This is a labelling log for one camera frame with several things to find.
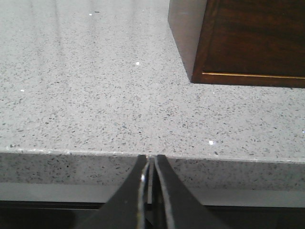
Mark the black oven under counter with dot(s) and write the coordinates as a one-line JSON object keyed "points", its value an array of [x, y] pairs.
{"points": [[68, 215]]}

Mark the lower wooden drawer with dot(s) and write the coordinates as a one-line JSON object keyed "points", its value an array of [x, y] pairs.
{"points": [[262, 37]]}

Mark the dark wooden drawer cabinet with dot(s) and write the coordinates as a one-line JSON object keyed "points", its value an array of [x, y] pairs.
{"points": [[192, 23]]}

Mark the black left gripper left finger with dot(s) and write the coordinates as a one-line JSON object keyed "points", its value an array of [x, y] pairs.
{"points": [[126, 208]]}

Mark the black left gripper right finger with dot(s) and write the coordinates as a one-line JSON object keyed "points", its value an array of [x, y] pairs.
{"points": [[174, 206]]}

